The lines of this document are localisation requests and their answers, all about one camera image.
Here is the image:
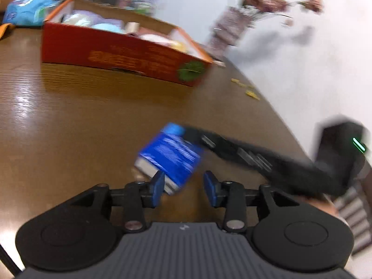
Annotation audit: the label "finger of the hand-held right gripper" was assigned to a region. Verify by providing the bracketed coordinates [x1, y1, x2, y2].
[163, 122, 275, 178]

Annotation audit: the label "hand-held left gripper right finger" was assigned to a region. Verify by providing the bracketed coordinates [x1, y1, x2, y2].
[203, 170, 300, 233]

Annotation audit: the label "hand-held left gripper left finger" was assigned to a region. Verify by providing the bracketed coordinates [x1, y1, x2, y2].
[70, 170, 166, 233]

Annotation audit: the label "dark blue packet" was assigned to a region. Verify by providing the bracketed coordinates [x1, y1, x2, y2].
[134, 131, 205, 195]

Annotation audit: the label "yellow sponge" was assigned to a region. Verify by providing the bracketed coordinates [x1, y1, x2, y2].
[170, 39, 190, 53]

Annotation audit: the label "white plush toy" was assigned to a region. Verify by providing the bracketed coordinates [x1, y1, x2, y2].
[139, 33, 172, 45]

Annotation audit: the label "red cardboard box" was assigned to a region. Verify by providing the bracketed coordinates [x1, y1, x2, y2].
[41, 0, 214, 88]

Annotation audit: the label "beige tape roll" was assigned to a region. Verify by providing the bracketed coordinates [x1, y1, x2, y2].
[125, 22, 140, 36]

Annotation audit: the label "light blue cloth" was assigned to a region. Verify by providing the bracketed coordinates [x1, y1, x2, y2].
[91, 20, 124, 34]

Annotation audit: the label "white green bath puff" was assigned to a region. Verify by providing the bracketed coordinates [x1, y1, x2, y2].
[62, 10, 93, 28]

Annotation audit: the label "person's right hand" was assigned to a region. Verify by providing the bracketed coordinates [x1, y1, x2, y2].
[302, 196, 339, 219]

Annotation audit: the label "scattered yellow petals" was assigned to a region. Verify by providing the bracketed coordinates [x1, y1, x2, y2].
[231, 77, 260, 101]

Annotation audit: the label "pink textured vase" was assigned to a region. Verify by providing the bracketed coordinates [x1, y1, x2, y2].
[203, 7, 256, 60]

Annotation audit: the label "bunch of dried pink roses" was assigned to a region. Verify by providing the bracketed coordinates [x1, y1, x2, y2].
[224, 0, 324, 27]

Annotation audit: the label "light blue tissue pack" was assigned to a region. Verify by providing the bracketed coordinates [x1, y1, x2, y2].
[3, 0, 63, 27]

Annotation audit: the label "orange brown cloth strap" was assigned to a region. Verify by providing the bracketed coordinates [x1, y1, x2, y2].
[0, 23, 15, 40]

